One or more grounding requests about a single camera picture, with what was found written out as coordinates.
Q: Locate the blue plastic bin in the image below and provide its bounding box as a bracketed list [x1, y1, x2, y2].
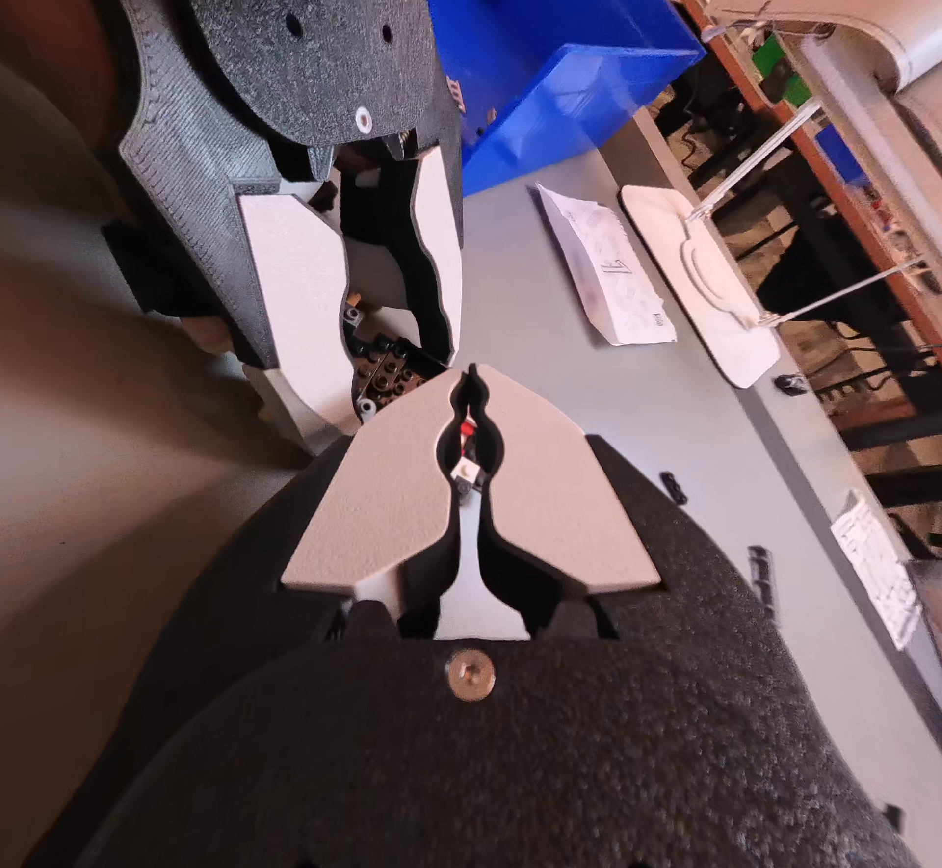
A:
[405, 0, 707, 196]

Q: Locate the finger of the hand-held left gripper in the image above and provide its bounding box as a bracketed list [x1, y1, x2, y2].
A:
[386, 147, 466, 368]
[236, 188, 369, 457]

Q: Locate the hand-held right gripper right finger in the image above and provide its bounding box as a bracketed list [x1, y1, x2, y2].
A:
[474, 364, 663, 597]

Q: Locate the brown wooden table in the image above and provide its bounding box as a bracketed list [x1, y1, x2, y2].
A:
[660, 0, 942, 354]

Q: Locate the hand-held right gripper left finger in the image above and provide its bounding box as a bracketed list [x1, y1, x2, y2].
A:
[280, 368, 472, 607]

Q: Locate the small white lego piece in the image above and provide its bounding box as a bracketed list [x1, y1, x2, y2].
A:
[452, 420, 490, 494]

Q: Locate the black lego grille piece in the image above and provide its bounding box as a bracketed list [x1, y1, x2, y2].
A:
[747, 545, 777, 622]

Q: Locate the black lego car chassis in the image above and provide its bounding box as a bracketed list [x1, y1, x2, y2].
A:
[342, 294, 454, 420]

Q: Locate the small white printed sheet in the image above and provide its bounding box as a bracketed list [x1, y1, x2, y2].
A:
[829, 490, 925, 651]

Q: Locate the white printed paper bag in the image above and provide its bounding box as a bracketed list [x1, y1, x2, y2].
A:
[535, 184, 678, 349]

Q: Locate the white book stand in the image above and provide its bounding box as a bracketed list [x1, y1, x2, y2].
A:
[619, 15, 942, 391]

